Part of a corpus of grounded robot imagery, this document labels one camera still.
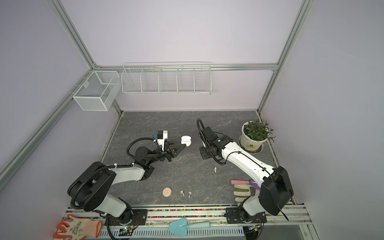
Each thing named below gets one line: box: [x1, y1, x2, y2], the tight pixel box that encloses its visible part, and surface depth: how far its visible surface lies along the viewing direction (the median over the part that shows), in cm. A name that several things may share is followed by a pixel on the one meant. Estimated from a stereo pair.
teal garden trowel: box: [168, 217, 211, 237], surface depth 72 cm
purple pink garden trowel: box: [230, 179, 261, 190], surface depth 85 cm
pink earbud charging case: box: [162, 187, 172, 198], surface depth 82 cm
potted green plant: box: [238, 120, 276, 154], surface depth 88 cm
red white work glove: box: [53, 214, 103, 240], surface depth 71 cm
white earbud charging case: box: [180, 135, 192, 147], surface depth 73 cm
